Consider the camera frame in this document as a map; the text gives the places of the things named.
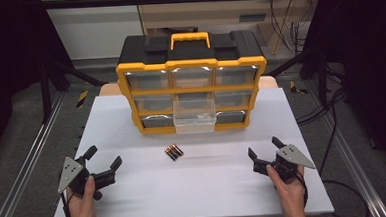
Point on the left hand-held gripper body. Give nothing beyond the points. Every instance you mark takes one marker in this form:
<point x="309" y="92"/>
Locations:
<point x="70" y="173"/>

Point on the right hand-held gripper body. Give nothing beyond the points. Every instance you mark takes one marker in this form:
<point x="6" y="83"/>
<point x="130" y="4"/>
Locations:
<point x="292" y="156"/>

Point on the clear plastic drawer bin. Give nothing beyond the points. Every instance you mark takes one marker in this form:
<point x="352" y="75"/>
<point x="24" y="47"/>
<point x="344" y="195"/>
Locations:
<point x="194" y="116"/>

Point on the yellow black organizer cabinet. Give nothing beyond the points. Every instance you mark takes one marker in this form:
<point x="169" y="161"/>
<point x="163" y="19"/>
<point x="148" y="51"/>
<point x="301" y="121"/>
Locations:
<point x="191" y="48"/>

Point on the person's left hand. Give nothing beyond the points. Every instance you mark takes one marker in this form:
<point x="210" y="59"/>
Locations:
<point x="83" y="199"/>

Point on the person's right hand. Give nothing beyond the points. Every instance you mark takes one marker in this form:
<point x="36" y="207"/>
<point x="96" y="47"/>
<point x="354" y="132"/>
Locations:
<point x="287" y="188"/>

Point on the yellow black tape strip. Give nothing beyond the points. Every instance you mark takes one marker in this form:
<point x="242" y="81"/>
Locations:
<point x="82" y="98"/>
<point x="295" y="88"/>

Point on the black metal stand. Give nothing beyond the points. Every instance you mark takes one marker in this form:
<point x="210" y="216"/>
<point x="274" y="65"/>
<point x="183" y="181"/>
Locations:
<point x="46" y="96"/>
<point x="322" y="78"/>

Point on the set of closed cabinet drawers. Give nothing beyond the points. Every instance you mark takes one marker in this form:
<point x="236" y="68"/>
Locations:
<point x="147" y="80"/>

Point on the white panel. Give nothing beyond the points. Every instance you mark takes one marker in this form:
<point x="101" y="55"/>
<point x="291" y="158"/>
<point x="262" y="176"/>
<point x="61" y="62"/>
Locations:
<point x="93" y="30"/>

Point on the black curtain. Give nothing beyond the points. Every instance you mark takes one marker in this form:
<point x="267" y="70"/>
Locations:
<point x="364" y="46"/>
<point x="8" y="58"/>

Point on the aluminium frame rail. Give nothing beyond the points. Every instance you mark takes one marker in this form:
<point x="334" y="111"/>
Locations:
<point x="354" y="166"/>
<point x="24" y="170"/>

